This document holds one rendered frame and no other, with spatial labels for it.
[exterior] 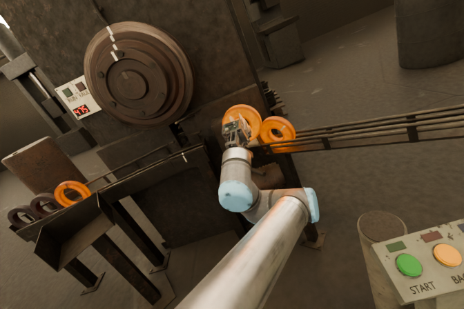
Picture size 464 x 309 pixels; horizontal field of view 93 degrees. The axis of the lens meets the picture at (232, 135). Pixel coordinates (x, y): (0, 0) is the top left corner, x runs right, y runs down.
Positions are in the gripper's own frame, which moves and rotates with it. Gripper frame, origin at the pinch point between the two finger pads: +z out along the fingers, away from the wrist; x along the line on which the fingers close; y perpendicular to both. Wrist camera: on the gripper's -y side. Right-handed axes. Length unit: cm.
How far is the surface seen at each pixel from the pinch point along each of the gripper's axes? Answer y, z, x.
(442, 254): -10, -49, -41
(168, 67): 23.3, 18.1, 22.8
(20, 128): -113, 458, 863
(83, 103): 22, 24, 79
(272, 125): -9.9, 3.1, -10.3
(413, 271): -10, -52, -34
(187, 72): 17.3, 21.3, 18.2
